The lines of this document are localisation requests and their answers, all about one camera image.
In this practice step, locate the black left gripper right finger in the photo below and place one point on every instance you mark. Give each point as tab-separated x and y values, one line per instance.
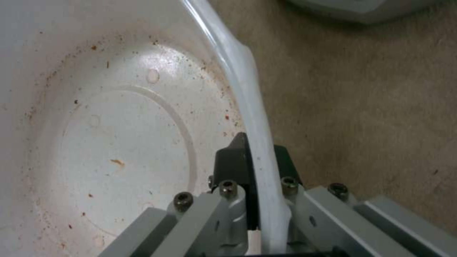
321	214

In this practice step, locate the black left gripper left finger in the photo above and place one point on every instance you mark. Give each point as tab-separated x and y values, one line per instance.
210	211

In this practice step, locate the white plastic takeout container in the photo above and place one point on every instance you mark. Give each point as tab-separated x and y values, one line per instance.
107	120

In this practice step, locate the white rounded robot shell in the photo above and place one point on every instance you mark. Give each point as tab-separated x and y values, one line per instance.
371	9

